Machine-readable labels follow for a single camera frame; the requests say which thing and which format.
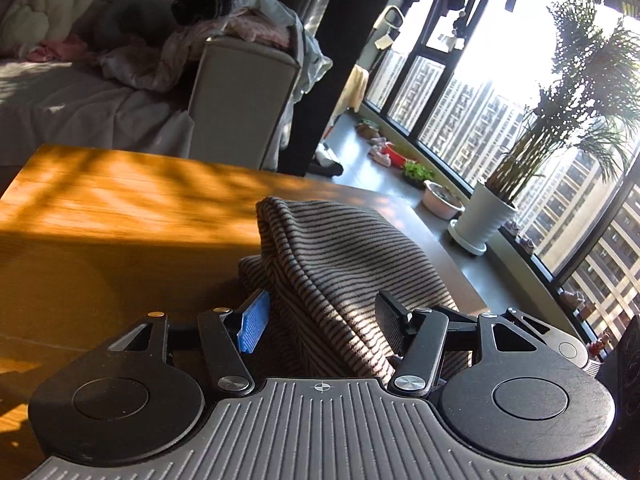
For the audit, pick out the striped knit garment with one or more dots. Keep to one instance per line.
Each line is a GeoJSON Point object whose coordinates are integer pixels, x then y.
{"type": "Point", "coordinates": [322, 264]}

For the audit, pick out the white potted palm plant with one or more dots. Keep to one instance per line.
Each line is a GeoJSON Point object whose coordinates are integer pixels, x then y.
{"type": "Point", "coordinates": [591, 105]}

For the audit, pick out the white plush toy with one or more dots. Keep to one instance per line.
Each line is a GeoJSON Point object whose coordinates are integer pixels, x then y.
{"type": "Point", "coordinates": [35, 21]}

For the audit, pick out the small green plant pot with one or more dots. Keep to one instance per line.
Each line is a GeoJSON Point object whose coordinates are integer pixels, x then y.
{"type": "Point", "coordinates": [415, 174]}

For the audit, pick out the pile of clothes on armrest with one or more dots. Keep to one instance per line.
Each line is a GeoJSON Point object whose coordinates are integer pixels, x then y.
{"type": "Point", "coordinates": [256, 65]}

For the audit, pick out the beige sofa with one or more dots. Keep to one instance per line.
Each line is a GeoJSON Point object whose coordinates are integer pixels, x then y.
{"type": "Point", "coordinates": [55, 92]}

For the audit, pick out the pink white blanket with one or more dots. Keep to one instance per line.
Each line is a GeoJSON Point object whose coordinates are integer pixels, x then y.
{"type": "Point", "coordinates": [157, 70]}

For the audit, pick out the metal bowl on sill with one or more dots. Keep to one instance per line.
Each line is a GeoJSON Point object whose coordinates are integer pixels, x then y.
{"type": "Point", "coordinates": [440, 201]}

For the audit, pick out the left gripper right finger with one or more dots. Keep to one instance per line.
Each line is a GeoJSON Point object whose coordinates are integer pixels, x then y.
{"type": "Point", "coordinates": [395, 322]}

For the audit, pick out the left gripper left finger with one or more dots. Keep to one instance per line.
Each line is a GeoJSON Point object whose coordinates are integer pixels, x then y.
{"type": "Point", "coordinates": [247, 323]}

